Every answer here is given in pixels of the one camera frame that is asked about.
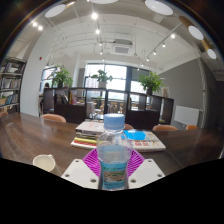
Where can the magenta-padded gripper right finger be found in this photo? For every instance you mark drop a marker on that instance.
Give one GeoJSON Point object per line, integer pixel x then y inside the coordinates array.
{"type": "Point", "coordinates": [146, 172]}

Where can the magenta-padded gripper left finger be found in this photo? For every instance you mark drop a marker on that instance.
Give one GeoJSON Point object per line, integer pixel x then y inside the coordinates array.
{"type": "Point", "coordinates": [80, 172]}

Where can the clear blue-capped water bottle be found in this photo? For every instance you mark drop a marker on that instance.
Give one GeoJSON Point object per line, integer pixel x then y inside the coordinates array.
{"type": "Point", "coordinates": [114, 160]}

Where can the stack of books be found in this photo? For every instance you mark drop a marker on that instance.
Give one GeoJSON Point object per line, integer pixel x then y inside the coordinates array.
{"type": "Point", "coordinates": [86, 135]}

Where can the low dark shelf unit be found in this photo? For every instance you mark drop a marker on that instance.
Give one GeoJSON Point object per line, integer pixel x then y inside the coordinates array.
{"type": "Point", "coordinates": [143, 120]}

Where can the orange chairs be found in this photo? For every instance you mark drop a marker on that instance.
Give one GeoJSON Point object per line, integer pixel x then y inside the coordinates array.
{"type": "Point", "coordinates": [53, 117]}

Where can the green potted plant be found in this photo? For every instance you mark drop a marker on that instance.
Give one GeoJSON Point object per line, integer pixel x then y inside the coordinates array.
{"type": "Point", "coordinates": [150, 81]}
{"type": "Point", "coordinates": [61, 77]}
{"type": "Point", "coordinates": [101, 76]}

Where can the tall dark bookshelf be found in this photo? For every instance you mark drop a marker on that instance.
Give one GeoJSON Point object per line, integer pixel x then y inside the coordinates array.
{"type": "Point", "coordinates": [11, 83]}

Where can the white ceiling air conditioner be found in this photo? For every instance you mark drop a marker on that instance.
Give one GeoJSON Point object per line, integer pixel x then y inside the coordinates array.
{"type": "Point", "coordinates": [122, 49]}

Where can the small ceiling spotlights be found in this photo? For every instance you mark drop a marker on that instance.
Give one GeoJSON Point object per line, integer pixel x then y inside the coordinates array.
{"type": "Point", "coordinates": [94, 15]}

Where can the round pendant ceiling lights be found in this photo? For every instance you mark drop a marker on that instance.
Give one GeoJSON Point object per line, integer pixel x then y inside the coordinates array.
{"type": "Point", "coordinates": [158, 6]}

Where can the white wall panel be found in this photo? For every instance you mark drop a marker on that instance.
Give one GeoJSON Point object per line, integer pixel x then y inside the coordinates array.
{"type": "Point", "coordinates": [186, 115]}

